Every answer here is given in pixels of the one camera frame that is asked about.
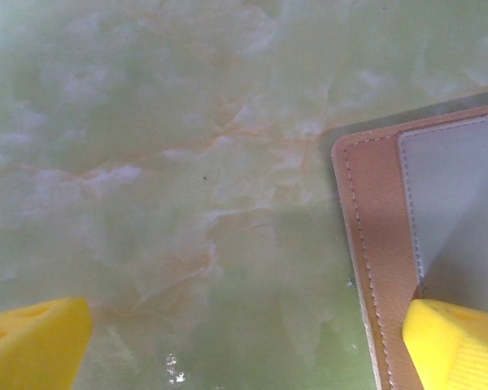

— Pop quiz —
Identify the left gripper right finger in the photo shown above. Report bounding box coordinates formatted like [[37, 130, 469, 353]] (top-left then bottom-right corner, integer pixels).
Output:
[[402, 298, 488, 390]]

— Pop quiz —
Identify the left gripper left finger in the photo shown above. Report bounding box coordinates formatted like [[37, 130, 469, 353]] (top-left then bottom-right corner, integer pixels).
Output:
[[0, 297, 93, 390]]

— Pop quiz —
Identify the brown leather card holder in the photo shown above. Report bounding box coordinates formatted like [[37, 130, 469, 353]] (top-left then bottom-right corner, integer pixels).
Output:
[[331, 101, 488, 390]]

